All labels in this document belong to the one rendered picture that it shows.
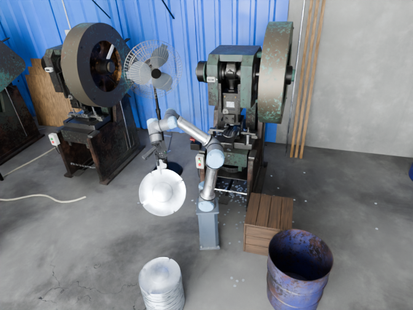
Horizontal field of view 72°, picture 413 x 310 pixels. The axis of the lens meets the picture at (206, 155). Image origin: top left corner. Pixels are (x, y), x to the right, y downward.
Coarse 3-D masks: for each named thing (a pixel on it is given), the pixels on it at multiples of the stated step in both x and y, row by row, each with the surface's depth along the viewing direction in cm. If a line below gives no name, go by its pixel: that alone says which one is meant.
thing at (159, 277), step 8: (152, 264) 206; (160, 264) 206; (168, 264) 206; (176, 264) 205; (144, 272) 201; (152, 272) 200; (160, 272) 200; (168, 272) 200; (176, 272) 200; (144, 280) 196; (152, 280) 195; (160, 280) 195; (168, 280) 195; (144, 288) 191; (152, 288) 191; (160, 288) 190; (168, 288) 190
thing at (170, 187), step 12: (144, 180) 178; (156, 180) 178; (168, 180) 179; (144, 192) 177; (156, 192) 177; (168, 192) 178; (180, 192) 179; (156, 204) 177; (168, 204) 178; (180, 204) 179
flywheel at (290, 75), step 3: (288, 66) 234; (291, 66) 234; (288, 69) 232; (291, 69) 232; (288, 72) 232; (291, 72) 232; (294, 72) 234; (288, 75) 232; (291, 75) 232; (294, 75) 234; (285, 78) 234; (288, 78) 233; (291, 78) 236; (285, 81) 236; (288, 81) 235; (291, 81) 239; (285, 84) 240; (288, 84) 239
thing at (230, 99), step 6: (228, 90) 259; (234, 90) 257; (222, 96) 258; (228, 96) 257; (234, 96) 255; (222, 102) 262; (228, 102) 260; (234, 102) 258; (222, 108) 265; (228, 108) 263; (234, 108) 261; (228, 114) 263; (234, 114) 263; (240, 114) 275; (228, 120) 266; (234, 120) 264
